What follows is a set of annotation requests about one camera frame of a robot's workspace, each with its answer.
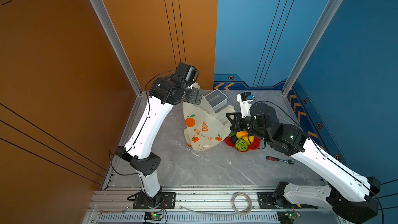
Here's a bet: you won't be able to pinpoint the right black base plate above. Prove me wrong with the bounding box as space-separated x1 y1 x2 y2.
257 192 279 209

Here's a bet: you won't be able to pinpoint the red black ratchet wrench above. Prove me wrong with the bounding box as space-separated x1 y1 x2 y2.
266 156 295 165

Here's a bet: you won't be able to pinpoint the yellow bell pepper fruit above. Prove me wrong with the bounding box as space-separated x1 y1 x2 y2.
243 135 255 145

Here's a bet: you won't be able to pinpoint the cream plastic bag orange prints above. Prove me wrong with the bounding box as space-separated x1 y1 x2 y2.
182 97 235 151

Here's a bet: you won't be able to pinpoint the red yellow long mango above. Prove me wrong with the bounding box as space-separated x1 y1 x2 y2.
236 131 248 140

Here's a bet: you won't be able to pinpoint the silver wrench on rail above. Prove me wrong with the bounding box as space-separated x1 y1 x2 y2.
99 209 126 215

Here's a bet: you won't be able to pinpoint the red flower-shaped plate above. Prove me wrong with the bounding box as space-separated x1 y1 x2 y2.
224 136 261 152

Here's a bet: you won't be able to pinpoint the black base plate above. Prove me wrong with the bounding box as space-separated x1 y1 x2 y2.
133 191 176 209
257 192 279 209

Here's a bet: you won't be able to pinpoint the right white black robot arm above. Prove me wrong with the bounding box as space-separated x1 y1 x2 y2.
226 102 381 224

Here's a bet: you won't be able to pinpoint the aluminium rail frame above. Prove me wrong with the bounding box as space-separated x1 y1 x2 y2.
82 187 347 224

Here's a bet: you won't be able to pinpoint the right green circuit board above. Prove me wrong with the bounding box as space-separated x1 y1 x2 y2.
277 211 301 224

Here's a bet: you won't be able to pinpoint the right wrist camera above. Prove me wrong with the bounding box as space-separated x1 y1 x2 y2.
236 92 254 118

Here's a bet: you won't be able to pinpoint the white grey tissue box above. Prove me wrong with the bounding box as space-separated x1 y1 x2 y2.
205 89 228 112

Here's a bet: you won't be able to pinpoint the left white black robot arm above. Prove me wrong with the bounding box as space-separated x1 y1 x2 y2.
110 63 203 208

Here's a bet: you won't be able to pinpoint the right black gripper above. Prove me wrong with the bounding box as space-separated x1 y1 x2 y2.
225 110 271 143

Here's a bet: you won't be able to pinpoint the coiled clear tube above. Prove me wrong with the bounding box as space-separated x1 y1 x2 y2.
231 192 254 216

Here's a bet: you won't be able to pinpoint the left green circuit board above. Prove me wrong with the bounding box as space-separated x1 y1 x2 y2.
143 212 165 224

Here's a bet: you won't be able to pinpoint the green circuit board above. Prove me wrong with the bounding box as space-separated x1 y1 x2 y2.
143 212 165 224
277 211 301 224

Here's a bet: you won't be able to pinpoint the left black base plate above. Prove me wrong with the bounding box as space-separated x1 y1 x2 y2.
133 191 176 209

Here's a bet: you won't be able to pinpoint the black avocado fruit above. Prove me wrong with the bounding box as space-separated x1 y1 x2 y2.
230 135 239 146

